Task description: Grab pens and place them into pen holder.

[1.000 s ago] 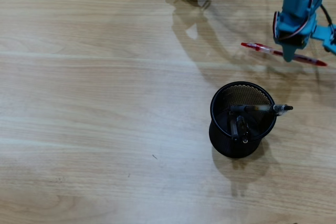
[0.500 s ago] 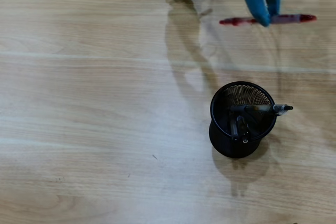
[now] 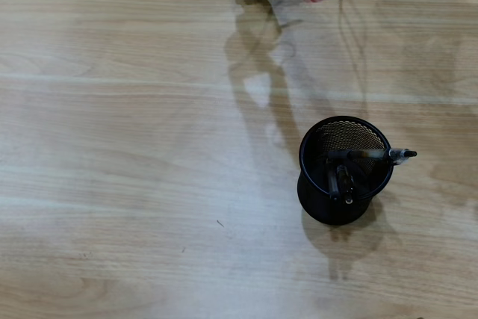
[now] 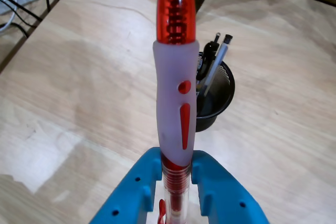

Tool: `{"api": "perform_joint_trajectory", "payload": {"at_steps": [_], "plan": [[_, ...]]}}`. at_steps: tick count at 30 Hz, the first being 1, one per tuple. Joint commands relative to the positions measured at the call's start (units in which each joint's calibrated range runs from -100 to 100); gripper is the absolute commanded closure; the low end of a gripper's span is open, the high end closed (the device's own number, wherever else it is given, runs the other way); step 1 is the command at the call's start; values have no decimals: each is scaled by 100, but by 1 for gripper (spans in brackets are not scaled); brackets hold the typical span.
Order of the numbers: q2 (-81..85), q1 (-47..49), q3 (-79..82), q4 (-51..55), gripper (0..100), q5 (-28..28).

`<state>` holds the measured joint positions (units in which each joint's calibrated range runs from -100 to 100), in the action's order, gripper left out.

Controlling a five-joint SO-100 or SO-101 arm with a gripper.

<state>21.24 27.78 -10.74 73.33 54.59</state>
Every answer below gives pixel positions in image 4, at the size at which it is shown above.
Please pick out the red and white pen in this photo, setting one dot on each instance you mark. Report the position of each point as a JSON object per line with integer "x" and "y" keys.
{"x": 176, "y": 77}

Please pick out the black mesh pen holder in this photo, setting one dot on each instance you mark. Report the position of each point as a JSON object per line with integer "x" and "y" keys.
{"x": 220, "y": 98}

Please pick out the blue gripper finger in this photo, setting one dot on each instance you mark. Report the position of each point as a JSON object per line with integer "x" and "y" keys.
{"x": 134, "y": 195}
{"x": 225, "y": 197}

